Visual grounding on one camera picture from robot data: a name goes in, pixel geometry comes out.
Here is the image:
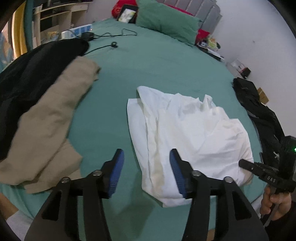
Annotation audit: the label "black framed picture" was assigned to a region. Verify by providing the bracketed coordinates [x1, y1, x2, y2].
[117, 4, 138, 24]

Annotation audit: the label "beige folded garment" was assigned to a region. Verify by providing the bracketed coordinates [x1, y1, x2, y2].
[1, 57, 100, 194]

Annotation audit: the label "white hooded garment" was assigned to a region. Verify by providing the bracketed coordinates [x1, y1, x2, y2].
[127, 86, 253, 207]

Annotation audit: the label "right hand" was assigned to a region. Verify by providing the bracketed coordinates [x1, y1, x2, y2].
[260, 185, 292, 221]

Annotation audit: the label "bedside clutter items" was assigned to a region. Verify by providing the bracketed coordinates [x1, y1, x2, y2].
[195, 29, 225, 62]

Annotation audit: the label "green bed sheet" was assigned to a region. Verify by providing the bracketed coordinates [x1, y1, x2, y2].
[0, 18, 268, 241]

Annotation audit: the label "wooden shelf unit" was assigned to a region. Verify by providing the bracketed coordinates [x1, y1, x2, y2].
[32, 1, 91, 46]

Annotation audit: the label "black clothes pile right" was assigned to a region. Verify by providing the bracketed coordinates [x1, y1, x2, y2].
[232, 77, 285, 168]

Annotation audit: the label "black looped charger cable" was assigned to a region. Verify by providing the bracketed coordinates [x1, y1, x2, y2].
[92, 28, 138, 40]

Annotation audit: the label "white box with black item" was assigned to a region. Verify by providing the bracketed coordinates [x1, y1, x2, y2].
[226, 59, 251, 79]

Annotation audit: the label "white blue power strip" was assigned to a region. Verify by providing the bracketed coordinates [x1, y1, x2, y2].
[60, 24, 92, 39]

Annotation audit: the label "grey padded headboard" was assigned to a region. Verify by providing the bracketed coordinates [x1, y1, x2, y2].
[158, 0, 222, 34]

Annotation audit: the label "brown cardboard box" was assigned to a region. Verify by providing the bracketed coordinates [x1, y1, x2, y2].
[257, 87, 269, 105]

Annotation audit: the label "green pillow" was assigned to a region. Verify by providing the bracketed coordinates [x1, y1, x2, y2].
[136, 1, 200, 45]

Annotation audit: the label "red pillow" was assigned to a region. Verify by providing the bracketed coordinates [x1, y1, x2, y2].
[111, 0, 137, 19]

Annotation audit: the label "black power adapter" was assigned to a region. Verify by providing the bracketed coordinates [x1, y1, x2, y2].
[81, 32, 94, 42]

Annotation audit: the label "black garment left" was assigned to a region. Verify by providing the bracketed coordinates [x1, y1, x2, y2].
[1, 38, 89, 159]

